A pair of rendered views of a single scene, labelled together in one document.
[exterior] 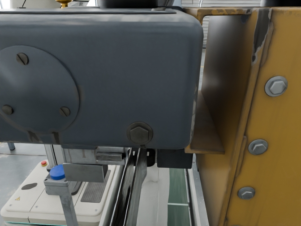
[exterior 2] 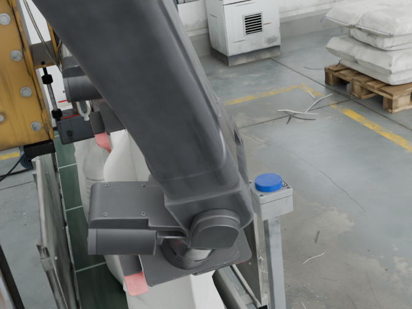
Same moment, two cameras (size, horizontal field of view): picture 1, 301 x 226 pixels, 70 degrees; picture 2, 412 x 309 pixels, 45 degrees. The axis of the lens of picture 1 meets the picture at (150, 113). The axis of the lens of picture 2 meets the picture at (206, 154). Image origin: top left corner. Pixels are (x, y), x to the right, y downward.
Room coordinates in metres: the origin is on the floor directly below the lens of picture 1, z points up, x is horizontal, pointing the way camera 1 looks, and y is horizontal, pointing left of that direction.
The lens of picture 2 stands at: (1.42, -0.14, 1.41)
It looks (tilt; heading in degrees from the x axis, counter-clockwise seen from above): 26 degrees down; 161
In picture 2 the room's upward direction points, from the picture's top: 8 degrees counter-clockwise
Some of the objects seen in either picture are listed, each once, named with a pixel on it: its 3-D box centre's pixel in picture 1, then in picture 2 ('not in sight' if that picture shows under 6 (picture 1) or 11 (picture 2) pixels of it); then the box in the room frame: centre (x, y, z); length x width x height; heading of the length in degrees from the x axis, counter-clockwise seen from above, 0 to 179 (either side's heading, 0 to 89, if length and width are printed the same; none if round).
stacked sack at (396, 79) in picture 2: not in sight; (385, 63); (-1.45, 2.35, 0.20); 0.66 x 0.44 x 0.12; 176
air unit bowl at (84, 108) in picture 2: not in sight; (81, 99); (0.47, -0.04, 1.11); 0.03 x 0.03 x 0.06
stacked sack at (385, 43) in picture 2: not in sight; (386, 31); (-1.47, 2.37, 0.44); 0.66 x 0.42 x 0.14; 170
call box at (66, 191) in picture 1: (62, 180); (269, 196); (0.55, 0.30, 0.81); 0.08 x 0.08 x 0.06; 86
